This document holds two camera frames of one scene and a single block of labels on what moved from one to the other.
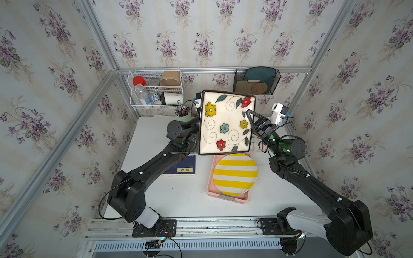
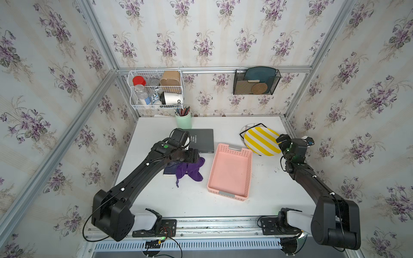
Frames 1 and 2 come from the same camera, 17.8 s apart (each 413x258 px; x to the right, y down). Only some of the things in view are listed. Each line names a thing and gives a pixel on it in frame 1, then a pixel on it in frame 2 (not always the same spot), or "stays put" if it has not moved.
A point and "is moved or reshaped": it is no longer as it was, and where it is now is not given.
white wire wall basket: [151, 88] stays put
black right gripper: [265, 128] -> [288, 141]
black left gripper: [198, 119] -> [192, 156]
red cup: [139, 80] stays put
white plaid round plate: [254, 143] -> [248, 126]
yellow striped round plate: [235, 174] -> [262, 141]
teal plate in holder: [264, 74] stays put
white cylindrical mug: [171, 98] stays put
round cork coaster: [259, 88] stays put
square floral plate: [223, 129] is moved or reshaped
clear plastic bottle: [141, 94] stays put
